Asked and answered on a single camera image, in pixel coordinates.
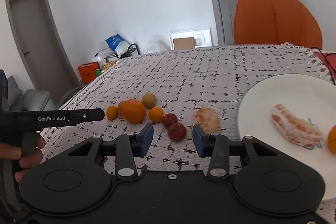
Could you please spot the orange box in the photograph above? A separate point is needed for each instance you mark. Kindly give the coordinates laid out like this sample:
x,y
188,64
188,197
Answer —
x,y
88,71

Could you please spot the red orange table mat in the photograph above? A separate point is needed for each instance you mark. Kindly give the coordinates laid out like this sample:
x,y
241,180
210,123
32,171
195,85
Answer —
x,y
328,59

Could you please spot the blue white plastic bag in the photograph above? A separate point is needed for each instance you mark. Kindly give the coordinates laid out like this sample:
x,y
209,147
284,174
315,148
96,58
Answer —
x,y
117,44

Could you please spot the white plate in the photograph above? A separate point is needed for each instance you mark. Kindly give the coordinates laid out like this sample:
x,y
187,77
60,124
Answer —
x,y
295,114

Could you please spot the small orange kumquat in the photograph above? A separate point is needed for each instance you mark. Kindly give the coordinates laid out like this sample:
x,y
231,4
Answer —
x,y
331,140
111,112
156,114

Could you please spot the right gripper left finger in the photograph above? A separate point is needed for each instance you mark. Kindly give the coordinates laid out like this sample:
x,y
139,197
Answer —
x,y
81,177

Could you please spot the orange chair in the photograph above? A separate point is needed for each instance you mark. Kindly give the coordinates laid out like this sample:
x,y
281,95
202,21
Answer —
x,y
275,22

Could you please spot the large orange mandarin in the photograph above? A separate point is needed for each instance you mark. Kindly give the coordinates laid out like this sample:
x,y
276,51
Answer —
x,y
133,111

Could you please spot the peeled pomelo segment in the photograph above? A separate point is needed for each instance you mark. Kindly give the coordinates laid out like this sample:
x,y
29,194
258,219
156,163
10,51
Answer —
x,y
208,120
294,129

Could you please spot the red lychee back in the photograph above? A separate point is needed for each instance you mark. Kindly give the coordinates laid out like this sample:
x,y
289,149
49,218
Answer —
x,y
169,119

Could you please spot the black white patterned tablecloth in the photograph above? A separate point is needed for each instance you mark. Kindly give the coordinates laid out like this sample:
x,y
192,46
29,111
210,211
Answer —
x,y
183,82

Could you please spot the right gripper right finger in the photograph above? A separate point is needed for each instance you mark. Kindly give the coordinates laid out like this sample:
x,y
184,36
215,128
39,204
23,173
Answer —
x,y
261,176

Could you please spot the black wire rack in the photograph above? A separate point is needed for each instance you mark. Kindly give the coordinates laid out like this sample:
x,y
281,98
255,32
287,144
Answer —
x,y
132,50

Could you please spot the green brown round fruit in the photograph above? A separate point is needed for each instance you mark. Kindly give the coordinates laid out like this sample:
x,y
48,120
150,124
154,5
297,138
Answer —
x,y
149,100

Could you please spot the red lychee front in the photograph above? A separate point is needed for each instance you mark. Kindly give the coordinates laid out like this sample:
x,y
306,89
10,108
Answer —
x,y
177,132

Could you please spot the red lychee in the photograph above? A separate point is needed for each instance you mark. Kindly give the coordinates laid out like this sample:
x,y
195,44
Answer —
x,y
169,119
177,132

